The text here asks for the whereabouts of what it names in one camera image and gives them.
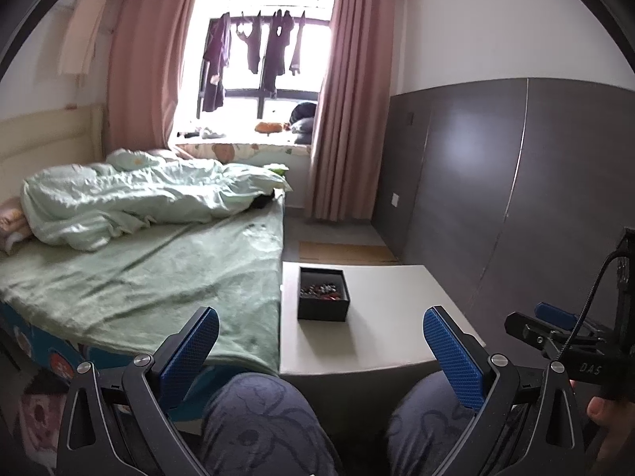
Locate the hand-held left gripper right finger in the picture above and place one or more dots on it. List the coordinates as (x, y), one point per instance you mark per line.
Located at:
(456, 357)

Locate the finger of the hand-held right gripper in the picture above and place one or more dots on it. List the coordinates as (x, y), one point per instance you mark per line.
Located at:
(555, 313)
(531, 329)

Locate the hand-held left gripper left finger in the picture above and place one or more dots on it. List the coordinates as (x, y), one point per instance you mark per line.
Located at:
(191, 352)

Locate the black jewelry box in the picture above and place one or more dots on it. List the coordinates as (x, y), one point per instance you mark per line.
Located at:
(322, 307)

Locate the pile of jewelry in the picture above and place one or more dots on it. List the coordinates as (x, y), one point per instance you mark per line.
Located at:
(322, 291)

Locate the person's right hand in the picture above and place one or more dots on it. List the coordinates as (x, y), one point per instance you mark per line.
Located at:
(605, 411)

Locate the bed with green sheet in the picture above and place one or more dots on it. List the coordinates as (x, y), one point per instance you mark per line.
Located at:
(173, 277)

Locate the person's right leg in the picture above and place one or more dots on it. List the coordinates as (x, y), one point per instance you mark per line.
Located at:
(421, 426)

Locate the person's leg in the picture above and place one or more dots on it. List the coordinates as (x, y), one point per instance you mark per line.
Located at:
(263, 431)
(421, 426)

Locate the person's left leg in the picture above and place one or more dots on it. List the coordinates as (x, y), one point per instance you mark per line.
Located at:
(263, 431)

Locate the flattened brown cardboard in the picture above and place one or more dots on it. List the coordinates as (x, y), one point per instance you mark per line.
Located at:
(347, 252)

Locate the light green quilt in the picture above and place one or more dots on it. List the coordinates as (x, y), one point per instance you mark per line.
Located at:
(139, 198)

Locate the pink printed cloth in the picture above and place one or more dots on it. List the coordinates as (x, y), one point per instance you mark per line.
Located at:
(39, 416)

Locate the small green toy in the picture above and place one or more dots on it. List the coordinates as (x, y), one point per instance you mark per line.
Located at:
(279, 171)

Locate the printed windowsill cushion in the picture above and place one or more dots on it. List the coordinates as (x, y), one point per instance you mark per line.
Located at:
(238, 151)

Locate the pink printed pillow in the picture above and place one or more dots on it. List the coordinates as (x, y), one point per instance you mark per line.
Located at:
(12, 223)

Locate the orange plush toy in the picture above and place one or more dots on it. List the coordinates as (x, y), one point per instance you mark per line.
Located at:
(270, 127)

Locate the grey blue pillow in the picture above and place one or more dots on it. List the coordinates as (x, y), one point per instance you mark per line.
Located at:
(302, 131)

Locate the beige headboard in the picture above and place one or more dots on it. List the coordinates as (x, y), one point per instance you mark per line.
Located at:
(49, 139)

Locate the black bag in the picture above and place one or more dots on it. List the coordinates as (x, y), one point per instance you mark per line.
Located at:
(305, 110)

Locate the pink curtain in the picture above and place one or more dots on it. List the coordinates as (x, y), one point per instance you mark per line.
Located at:
(149, 69)
(347, 109)

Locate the purple hanging garment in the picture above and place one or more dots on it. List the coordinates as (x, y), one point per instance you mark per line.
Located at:
(217, 59)

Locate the dark hanging dress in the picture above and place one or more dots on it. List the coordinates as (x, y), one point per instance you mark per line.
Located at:
(278, 49)

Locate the dark hanging top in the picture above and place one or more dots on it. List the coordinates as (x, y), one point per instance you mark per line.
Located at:
(252, 42)

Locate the beige hanging cloth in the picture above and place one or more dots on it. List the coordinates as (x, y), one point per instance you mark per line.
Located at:
(82, 29)

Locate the white wall outlet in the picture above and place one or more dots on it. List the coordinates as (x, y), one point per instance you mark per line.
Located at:
(395, 199)

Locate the window with black frame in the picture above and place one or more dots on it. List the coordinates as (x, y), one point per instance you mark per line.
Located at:
(307, 49)

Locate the clothes rail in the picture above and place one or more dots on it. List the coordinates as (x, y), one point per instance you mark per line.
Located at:
(317, 7)

